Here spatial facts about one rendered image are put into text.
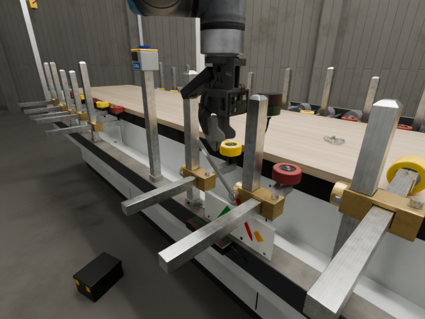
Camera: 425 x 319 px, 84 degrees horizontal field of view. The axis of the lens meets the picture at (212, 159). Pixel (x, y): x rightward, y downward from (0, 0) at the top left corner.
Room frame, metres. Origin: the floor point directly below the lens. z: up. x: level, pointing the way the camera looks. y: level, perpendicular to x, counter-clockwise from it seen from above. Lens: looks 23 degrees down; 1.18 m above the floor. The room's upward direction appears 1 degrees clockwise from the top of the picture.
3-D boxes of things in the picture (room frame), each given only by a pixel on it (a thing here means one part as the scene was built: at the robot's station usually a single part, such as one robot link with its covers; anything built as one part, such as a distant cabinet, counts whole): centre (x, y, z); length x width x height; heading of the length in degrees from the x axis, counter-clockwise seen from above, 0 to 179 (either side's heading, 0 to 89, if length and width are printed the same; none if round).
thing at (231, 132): (0.54, -0.03, 1.03); 0.06 x 0.03 x 0.09; 44
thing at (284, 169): (0.61, -0.21, 0.85); 0.08 x 0.08 x 0.11
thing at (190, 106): (0.74, 0.07, 0.92); 0.04 x 0.04 x 0.48; 44
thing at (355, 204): (0.36, -0.29, 0.95); 0.14 x 0.06 x 0.05; 44
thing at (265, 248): (0.56, -0.07, 0.75); 0.26 x 0.01 x 0.10; 44
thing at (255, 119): (0.56, -0.10, 0.87); 0.04 x 0.04 x 0.48; 44
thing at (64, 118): (1.58, 0.94, 0.83); 0.44 x 0.03 x 0.04; 134
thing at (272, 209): (0.54, -0.12, 0.85); 0.14 x 0.06 x 0.05; 44
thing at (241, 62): (0.53, -0.02, 1.13); 0.09 x 0.08 x 0.12; 44
